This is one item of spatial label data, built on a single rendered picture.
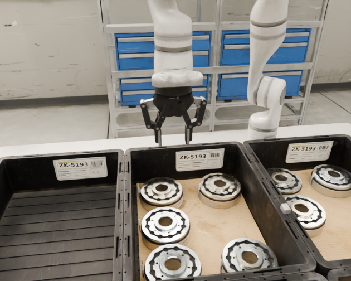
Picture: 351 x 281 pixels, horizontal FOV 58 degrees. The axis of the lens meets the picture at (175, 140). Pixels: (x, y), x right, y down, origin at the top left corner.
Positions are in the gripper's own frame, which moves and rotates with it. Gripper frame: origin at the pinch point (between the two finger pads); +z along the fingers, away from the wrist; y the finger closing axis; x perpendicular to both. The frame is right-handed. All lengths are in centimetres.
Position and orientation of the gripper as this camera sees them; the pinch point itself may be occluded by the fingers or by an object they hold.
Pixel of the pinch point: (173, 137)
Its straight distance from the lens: 68.7
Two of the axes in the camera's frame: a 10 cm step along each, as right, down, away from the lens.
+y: -9.9, 0.6, -1.1
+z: 0.0, 8.7, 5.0
